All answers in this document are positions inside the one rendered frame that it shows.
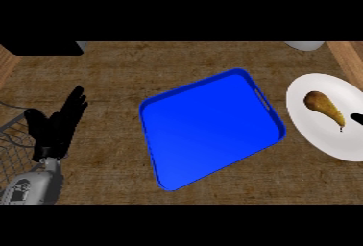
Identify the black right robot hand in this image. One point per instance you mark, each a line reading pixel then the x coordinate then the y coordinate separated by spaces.
pixel 357 118

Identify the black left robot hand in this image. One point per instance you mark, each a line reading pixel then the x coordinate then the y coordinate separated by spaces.
pixel 54 125

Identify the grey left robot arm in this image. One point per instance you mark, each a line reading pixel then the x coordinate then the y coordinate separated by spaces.
pixel 32 185

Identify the brown pear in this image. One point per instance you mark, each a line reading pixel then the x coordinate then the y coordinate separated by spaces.
pixel 323 107

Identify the white plate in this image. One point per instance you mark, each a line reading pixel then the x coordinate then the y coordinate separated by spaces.
pixel 320 134

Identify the blue tray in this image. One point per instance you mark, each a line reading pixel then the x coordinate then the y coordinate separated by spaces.
pixel 208 128

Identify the wooden edge strip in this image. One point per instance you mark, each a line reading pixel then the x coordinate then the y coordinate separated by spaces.
pixel 5 64
pixel 348 59

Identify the black appliance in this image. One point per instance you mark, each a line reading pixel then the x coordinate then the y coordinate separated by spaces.
pixel 44 48

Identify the pale grey round object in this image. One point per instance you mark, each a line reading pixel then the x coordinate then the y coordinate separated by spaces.
pixel 304 45

